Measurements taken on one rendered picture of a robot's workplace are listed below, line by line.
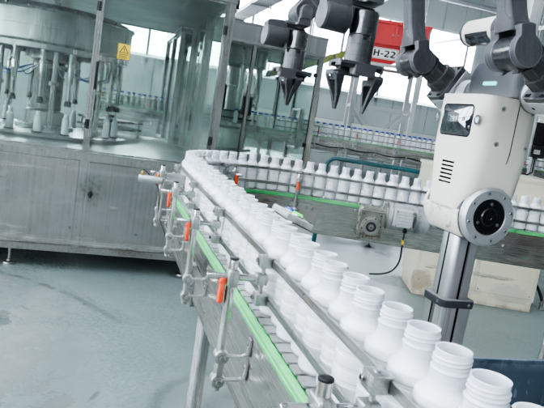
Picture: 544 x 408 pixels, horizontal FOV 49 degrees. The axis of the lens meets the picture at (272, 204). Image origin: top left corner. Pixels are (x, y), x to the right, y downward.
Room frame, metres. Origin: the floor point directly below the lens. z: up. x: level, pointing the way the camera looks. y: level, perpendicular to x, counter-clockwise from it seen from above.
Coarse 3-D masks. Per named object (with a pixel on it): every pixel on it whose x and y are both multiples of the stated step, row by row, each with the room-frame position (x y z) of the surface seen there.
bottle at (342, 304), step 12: (348, 276) 0.79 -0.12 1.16; (360, 276) 0.79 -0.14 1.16; (348, 288) 0.76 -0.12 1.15; (336, 300) 0.77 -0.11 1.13; (348, 300) 0.76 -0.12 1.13; (336, 312) 0.76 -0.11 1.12; (348, 312) 0.75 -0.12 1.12; (324, 336) 0.77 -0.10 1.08; (336, 336) 0.75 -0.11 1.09; (324, 348) 0.77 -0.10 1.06; (324, 360) 0.76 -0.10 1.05
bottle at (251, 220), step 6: (252, 204) 1.28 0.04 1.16; (258, 204) 1.30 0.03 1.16; (264, 204) 1.30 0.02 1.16; (252, 210) 1.28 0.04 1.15; (252, 216) 1.28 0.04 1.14; (246, 222) 1.27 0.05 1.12; (252, 222) 1.27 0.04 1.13; (246, 228) 1.27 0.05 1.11; (240, 240) 1.28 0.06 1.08; (246, 240) 1.26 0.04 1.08; (240, 246) 1.28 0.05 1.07; (246, 246) 1.26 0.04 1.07; (240, 252) 1.27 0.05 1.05; (240, 258) 1.27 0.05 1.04; (240, 270) 1.27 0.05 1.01
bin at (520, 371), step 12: (480, 360) 1.13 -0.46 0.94; (492, 360) 1.14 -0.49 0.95; (504, 360) 1.15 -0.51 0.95; (516, 360) 1.16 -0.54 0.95; (528, 360) 1.16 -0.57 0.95; (540, 360) 1.17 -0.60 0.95; (504, 372) 1.15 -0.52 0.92; (516, 372) 1.16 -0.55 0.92; (528, 372) 1.17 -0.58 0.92; (540, 372) 1.18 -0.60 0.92; (516, 384) 1.16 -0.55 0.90; (528, 384) 1.17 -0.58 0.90; (540, 384) 1.18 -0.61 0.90; (516, 396) 1.16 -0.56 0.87; (528, 396) 1.17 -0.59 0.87; (540, 396) 1.18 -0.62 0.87
